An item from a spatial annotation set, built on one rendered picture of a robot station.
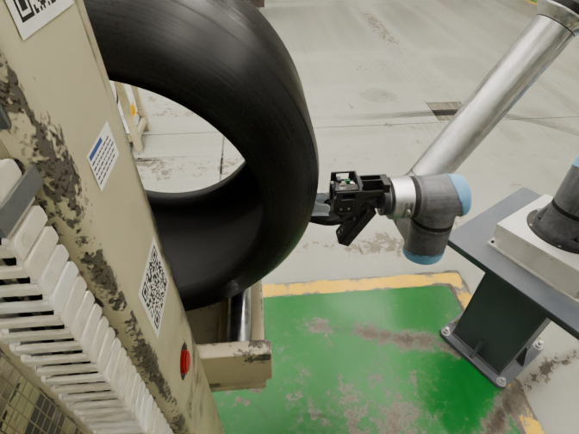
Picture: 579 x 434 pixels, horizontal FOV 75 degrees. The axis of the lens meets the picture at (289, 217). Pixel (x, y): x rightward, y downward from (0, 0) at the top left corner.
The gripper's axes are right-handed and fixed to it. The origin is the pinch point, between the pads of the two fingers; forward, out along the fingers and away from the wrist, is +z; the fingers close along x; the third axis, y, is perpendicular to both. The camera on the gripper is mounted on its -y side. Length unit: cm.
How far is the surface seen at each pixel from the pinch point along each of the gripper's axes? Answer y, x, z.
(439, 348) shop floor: -101, -18, -67
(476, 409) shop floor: -101, 7, -72
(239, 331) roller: -8.8, 21.8, 11.2
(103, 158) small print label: 37, 34, 17
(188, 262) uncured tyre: -10.0, 3.4, 22.6
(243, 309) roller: -9.0, 17.2, 10.5
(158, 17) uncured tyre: 41.5, 15.5, 14.8
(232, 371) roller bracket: -11.5, 28.0, 12.5
